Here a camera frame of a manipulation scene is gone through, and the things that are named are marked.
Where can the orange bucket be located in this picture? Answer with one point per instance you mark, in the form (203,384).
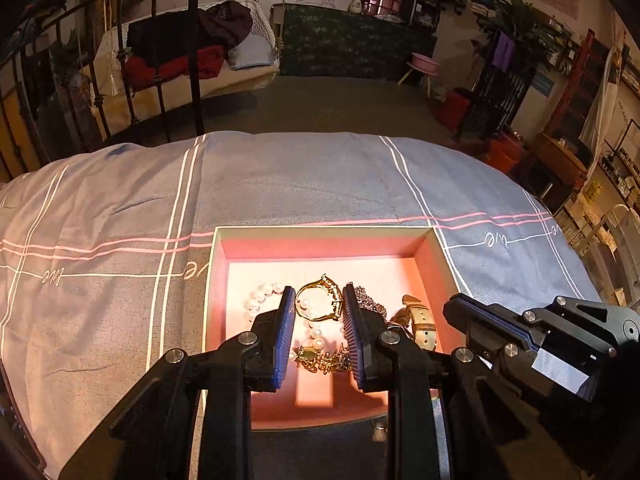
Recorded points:
(504,152)

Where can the pink stool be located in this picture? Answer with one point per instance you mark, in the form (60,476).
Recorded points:
(424,65)

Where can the gold leather strap watch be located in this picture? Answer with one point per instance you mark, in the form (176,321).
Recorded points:
(417,319)

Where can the dark maroon bag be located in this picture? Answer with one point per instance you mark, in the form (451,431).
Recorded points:
(225,25)

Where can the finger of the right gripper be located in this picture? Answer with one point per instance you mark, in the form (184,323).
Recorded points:
(488,328)

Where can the pale green jewelry box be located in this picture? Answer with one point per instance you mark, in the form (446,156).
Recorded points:
(248,265)

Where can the black iron bed frame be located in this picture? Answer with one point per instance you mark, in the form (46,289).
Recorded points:
(65,86)

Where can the red blanket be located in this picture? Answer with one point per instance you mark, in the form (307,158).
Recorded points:
(139,75)

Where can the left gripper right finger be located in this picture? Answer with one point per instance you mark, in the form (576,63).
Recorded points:
(361,330)

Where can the gold snowflake brooch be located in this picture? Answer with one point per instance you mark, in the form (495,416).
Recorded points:
(319,361)

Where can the green floral covered table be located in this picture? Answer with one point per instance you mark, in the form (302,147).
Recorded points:
(322,42)

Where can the light blue pillow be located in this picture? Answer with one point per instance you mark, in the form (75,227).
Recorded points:
(253,51)

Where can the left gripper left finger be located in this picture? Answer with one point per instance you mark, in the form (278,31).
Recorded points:
(274,330)

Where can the grey striped bed cover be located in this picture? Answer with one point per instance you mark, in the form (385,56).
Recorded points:
(104,256)

